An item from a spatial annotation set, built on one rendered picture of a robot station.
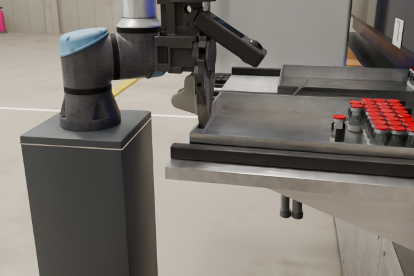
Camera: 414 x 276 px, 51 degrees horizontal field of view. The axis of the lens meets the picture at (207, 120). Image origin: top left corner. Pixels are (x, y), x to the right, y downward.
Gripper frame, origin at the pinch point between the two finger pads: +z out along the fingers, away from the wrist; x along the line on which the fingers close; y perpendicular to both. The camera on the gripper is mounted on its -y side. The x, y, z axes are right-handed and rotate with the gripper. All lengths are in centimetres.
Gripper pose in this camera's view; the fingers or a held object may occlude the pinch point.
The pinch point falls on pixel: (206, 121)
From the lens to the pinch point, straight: 70.3
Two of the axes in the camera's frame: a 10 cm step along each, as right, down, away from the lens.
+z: 0.0, 9.5, 3.1
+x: -2.0, 3.0, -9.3
